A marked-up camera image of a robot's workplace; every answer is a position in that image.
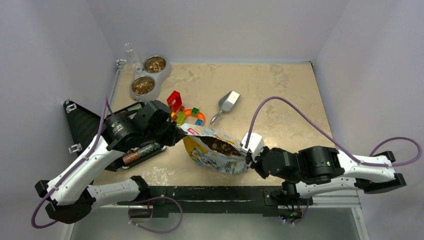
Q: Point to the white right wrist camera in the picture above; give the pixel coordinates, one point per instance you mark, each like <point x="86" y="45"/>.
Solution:
<point x="252" y="144"/>

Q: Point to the red toy block frame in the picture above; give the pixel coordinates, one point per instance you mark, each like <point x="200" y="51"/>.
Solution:
<point x="175" y="104"/>

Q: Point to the black poker chip case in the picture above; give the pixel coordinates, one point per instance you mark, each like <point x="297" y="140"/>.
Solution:
<point x="83" y="125"/>

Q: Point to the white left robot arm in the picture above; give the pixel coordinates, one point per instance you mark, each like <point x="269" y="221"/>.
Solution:
<point x="115" y="136"/>

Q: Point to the silver metal scoop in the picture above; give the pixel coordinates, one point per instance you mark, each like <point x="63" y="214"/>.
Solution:
<point x="226" y="104"/>

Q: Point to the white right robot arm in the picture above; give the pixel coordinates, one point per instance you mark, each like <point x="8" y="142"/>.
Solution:
<point x="317" y="170"/>

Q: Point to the colourful pet food bag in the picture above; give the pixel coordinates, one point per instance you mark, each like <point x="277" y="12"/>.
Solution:
<point x="214" y="150"/>

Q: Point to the aluminium frame rail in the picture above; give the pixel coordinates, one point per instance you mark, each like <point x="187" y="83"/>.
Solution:
<point x="334" y="200"/>

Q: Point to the grey double pet bowl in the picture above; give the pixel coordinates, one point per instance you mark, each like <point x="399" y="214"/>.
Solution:
<point x="146" y="84"/>

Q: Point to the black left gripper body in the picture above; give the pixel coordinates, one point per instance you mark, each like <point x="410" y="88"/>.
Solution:
<point x="166" y="134"/>

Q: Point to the clear water bottle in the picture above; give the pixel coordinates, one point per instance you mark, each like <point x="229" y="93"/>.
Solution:
<point x="133" y="58"/>

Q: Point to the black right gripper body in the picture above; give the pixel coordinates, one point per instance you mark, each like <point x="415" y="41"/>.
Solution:
<point x="256" y="164"/>

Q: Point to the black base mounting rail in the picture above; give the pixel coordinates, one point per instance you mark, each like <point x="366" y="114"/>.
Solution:
<point x="268" y="201"/>

